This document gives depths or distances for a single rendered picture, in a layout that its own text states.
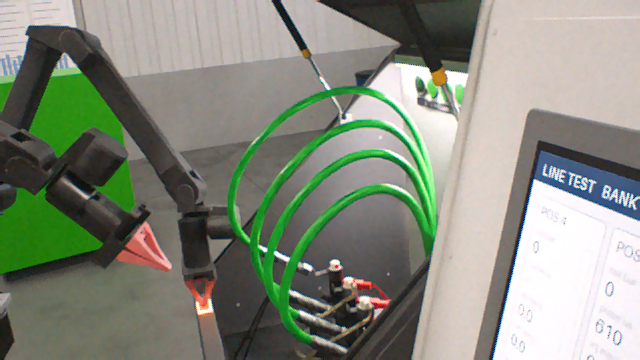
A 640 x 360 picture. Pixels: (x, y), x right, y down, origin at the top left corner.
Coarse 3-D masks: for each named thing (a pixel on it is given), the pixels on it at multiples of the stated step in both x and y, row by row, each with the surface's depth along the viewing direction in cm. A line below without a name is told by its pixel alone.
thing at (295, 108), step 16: (320, 96) 101; (384, 96) 104; (288, 112) 100; (400, 112) 106; (272, 128) 100; (416, 128) 107; (256, 144) 100; (416, 144) 109; (240, 160) 101; (240, 176) 101; (432, 176) 110; (240, 240) 104
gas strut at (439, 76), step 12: (396, 0) 68; (408, 0) 67; (408, 12) 68; (408, 24) 69; (420, 24) 69; (420, 36) 69; (420, 48) 70; (432, 48) 70; (432, 60) 70; (432, 72) 71; (444, 72) 71; (444, 84) 72; (456, 108) 73
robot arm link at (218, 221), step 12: (180, 192) 120; (192, 192) 120; (180, 204) 120; (192, 204) 120; (204, 204) 126; (216, 204) 124; (216, 216) 122; (240, 216) 126; (216, 228) 121; (228, 228) 121
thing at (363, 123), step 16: (336, 128) 95; (352, 128) 95; (384, 128) 97; (320, 144) 95; (416, 160) 100; (272, 192) 94; (432, 192) 102; (432, 208) 103; (256, 224) 95; (256, 240) 96; (256, 256) 96; (256, 272) 97; (304, 304) 100; (320, 304) 102
